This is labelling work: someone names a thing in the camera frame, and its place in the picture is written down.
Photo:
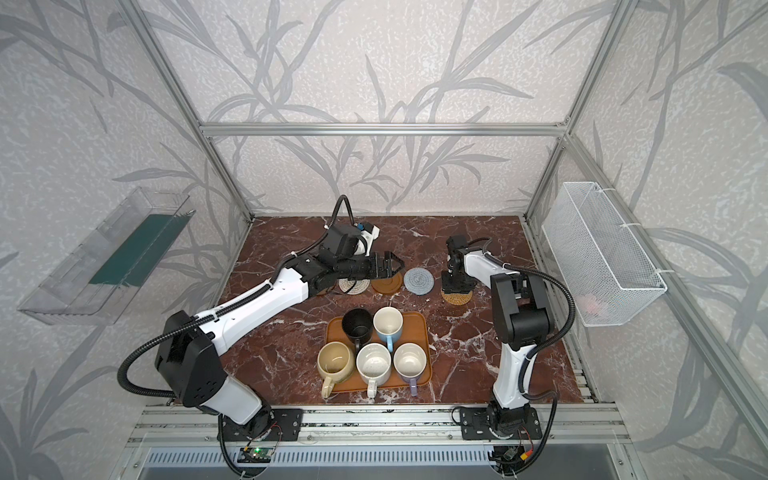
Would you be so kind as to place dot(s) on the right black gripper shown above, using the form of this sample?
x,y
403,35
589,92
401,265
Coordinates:
x,y
455,278

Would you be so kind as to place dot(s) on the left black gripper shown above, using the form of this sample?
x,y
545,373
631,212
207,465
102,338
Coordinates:
x,y
375,265

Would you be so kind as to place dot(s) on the tan rattan coaster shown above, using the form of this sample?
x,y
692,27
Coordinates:
x,y
457,299

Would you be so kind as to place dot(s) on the brown wooden coaster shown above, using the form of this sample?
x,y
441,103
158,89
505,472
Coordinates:
x,y
388,286

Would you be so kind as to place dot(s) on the grey blue woven coaster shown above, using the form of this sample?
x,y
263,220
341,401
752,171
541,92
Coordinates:
x,y
419,281

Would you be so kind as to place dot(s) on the light blue mug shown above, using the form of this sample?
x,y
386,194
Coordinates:
x,y
388,323

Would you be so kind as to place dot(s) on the black mug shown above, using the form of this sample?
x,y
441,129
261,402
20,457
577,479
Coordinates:
x,y
357,325

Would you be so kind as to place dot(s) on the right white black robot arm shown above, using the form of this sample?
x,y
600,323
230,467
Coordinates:
x,y
520,310

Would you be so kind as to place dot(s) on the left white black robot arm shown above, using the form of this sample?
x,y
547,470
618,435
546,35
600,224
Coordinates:
x,y
190,349

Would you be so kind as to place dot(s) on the white woven round coaster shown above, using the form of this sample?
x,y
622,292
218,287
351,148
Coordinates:
x,y
353,287

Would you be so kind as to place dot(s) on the brown rectangular tray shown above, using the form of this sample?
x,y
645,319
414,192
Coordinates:
x,y
415,331

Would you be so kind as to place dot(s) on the beige mug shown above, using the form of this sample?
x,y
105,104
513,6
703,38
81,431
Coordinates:
x,y
335,364

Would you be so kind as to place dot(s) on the pink object in basket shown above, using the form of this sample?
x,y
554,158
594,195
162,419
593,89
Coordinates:
x,y
590,305

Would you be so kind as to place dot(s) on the green circuit board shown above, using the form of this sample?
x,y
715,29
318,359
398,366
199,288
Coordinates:
x,y
255,455

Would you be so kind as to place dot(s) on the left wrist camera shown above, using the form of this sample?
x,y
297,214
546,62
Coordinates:
x,y
369,231

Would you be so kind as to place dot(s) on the white lilac-handled mug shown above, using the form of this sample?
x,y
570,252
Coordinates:
x,y
410,361

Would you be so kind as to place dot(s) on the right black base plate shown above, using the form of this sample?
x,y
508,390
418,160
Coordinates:
x,y
475,424

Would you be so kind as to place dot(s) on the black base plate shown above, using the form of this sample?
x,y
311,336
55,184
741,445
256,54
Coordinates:
x,y
281,424
475,424

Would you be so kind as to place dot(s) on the white wire mesh basket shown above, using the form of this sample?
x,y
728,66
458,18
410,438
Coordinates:
x,y
597,252

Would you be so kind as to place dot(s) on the aluminium cage frame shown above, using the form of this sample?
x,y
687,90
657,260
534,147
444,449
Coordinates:
x,y
743,393

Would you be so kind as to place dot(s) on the right controller with wires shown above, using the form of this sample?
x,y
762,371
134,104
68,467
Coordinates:
x,y
512,456

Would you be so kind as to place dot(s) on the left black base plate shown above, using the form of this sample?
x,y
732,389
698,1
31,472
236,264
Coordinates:
x,y
281,424

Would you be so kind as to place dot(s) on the aluminium front rail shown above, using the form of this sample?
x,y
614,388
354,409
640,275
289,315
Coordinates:
x,y
388,424

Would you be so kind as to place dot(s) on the clear plastic wall bin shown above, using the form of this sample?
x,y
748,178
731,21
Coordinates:
x,y
97,281

